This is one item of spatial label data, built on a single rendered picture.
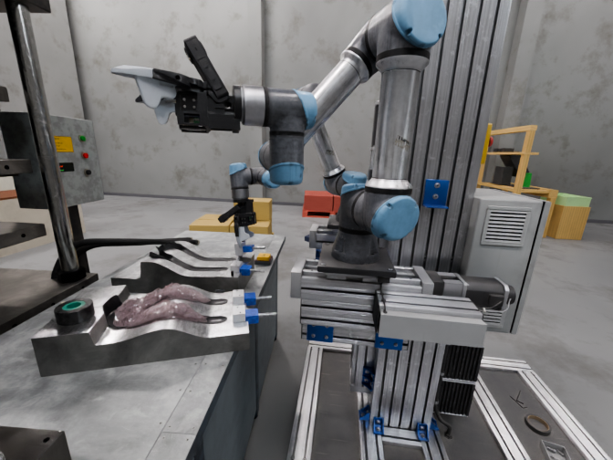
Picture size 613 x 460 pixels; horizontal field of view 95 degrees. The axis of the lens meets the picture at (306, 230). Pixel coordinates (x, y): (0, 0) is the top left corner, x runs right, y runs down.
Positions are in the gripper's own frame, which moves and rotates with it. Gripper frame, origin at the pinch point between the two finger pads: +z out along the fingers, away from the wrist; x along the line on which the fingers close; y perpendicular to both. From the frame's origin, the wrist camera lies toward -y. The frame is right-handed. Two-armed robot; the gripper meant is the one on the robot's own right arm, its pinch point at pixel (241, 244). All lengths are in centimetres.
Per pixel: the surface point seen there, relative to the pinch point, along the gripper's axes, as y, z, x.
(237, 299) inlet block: 9.2, 12.8, -34.0
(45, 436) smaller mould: -7, 17, -83
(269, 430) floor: 4, 96, 3
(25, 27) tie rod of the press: -59, -84, -26
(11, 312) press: -70, 13, -40
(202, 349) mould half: 5, 20, -52
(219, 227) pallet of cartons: -111, 16, 229
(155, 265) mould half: -25.4, 2.1, -23.8
